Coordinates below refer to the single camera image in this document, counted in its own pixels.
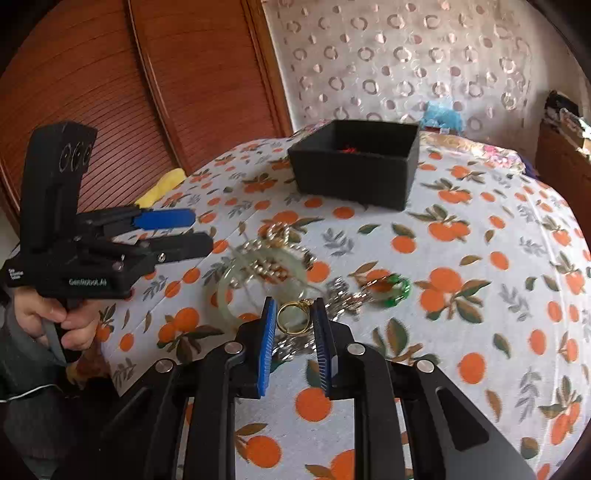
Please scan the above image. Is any floral quilt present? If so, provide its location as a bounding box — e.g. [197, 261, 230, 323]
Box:
[420, 131, 526, 173]

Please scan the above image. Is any blue plastic bag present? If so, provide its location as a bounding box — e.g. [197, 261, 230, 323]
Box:
[420, 102, 464, 134]

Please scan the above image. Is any orange print bed sheet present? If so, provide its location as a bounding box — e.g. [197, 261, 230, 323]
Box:
[97, 138, 590, 479]

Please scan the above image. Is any white pearl necklace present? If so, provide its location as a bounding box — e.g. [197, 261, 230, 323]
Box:
[234, 221, 318, 289]

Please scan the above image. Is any green gem ring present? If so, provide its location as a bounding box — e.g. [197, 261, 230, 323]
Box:
[375, 273, 412, 308]

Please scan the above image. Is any pile of clothes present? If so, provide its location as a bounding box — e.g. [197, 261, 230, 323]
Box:
[544, 90, 590, 157]

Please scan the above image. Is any person's left hand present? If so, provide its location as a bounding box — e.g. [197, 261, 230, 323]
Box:
[13, 287, 102, 351]

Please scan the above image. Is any wooden window cabinet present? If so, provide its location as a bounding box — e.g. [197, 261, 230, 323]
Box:
[535, 121, 591, 240]

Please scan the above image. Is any gold ring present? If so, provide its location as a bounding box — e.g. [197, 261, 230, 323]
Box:
[275, 300, 315, 336]

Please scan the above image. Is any circle pattern curtain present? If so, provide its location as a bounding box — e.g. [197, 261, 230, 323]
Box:
[263, 1, 537, 135]

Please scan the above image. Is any black square jewelry box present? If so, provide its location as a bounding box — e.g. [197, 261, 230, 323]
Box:
[288, 120, 420, 211]

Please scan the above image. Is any wooden wardrobe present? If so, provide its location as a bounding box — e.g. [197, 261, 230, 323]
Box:
[1, 1, 293, 224]

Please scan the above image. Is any silver chain jewelry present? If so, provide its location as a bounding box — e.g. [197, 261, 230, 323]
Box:
[273, 277, 390, 365]

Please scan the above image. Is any pale green jade bangle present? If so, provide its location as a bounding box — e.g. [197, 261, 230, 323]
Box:
[215, 246, 310, 331]

